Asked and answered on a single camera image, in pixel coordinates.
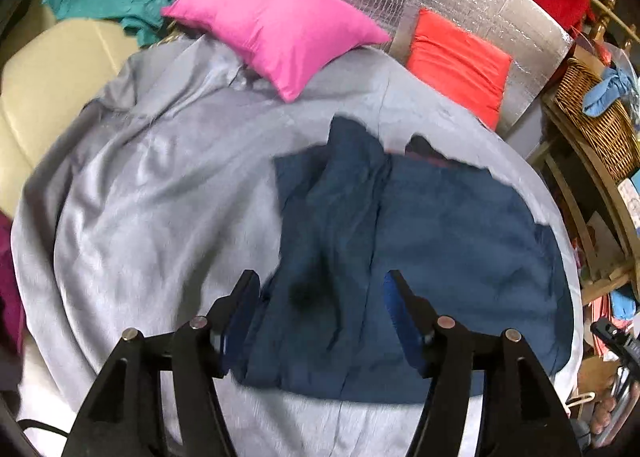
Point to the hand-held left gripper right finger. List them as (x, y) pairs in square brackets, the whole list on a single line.
[(400, 307)]

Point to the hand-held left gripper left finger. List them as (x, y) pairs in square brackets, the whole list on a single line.
[(240, 317)]

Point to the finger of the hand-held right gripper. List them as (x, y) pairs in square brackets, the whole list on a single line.
[(617, 337)]

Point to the navy blue zip jacket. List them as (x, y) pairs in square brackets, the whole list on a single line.
[(450, 247)]

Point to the grey blanket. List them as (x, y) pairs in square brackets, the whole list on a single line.
[(150, 212)]

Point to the wicker basket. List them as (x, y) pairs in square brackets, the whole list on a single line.
[(600, 127)]

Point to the magenta cloth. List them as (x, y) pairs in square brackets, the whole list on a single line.
[(10, 287)]

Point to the light blue cloth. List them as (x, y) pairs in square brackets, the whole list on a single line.
[(610, 92)]

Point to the orange-red pillow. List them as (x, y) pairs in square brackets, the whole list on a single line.
[(455, 67)]

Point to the pink pillow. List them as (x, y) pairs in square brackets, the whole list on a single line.
[(280, 22)]

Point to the beige sofa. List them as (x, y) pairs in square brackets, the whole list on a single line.
[(50, 77)]

